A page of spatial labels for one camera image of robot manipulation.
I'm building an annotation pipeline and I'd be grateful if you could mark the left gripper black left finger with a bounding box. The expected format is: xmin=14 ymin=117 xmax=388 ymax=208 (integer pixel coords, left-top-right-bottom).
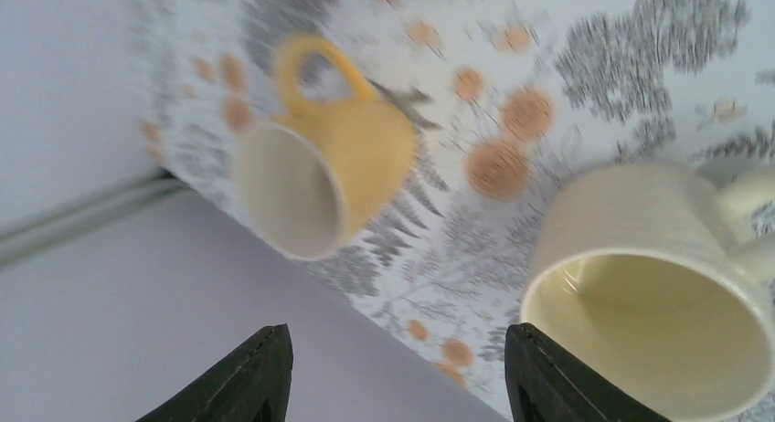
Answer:
xmin=138 ymin=323 xmax=293 ymax=422

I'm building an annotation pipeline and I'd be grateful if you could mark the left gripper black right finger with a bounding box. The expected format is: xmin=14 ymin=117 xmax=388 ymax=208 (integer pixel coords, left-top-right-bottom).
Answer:
xmin=504 ymin=322 xmax=667 ymax=422

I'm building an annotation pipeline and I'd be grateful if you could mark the cream white mug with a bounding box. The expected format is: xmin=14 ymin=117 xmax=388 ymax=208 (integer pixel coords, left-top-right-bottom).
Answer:
xmin=520 ymin=162 xmax=774 ymax=421

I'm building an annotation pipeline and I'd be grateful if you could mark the yellow mug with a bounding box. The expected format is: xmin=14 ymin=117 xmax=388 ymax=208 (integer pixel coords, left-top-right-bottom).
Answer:
xmin=232 ymin=35 xmax=418 ymax=261

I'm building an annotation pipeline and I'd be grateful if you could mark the floral patterned table mat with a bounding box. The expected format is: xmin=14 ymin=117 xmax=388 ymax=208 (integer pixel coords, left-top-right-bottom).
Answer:
xmin=130 ymin=0 xmax=774 ymax=417

